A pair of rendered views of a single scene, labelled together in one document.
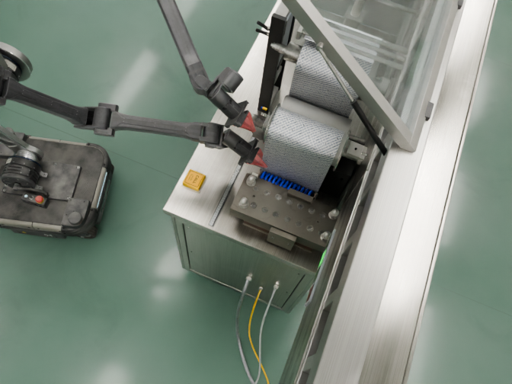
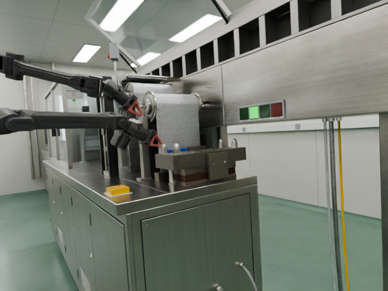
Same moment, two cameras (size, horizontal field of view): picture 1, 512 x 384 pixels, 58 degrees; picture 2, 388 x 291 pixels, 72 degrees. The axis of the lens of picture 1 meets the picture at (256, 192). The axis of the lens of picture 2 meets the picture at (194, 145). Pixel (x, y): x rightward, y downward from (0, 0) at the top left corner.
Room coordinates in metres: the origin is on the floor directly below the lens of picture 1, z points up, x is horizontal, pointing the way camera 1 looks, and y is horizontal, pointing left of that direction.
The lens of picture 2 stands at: (-0.14, 0.78, 1.12)
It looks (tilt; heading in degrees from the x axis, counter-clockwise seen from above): 3 degrees down; 314
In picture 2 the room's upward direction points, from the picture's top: 3 degrees counter-clockwise
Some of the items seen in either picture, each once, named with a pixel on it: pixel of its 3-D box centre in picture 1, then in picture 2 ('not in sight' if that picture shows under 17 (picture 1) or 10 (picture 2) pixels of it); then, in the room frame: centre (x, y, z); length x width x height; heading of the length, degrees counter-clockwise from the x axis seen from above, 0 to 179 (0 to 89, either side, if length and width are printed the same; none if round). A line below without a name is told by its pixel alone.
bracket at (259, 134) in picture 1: (260, 141); (141, 148); (0.94, 0.02, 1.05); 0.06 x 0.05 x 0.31; 78
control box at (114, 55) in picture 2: not in sight; (112, 52); (1.43, -0.15, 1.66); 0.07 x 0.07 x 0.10; 53
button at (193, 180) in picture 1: (193, 180); (117, 190); (0.79, 0.25, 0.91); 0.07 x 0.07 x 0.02; 78
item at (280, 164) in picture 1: (292, 171); (179, 135); (0.81, -0.11, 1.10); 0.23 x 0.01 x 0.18; 78
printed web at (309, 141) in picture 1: (312, 122); (160, 126); (1.00, -0.15, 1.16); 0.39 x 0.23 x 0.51; 168
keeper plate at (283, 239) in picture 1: (280, 239); (217, 165); (0.59, -0.13, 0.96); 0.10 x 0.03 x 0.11; 78
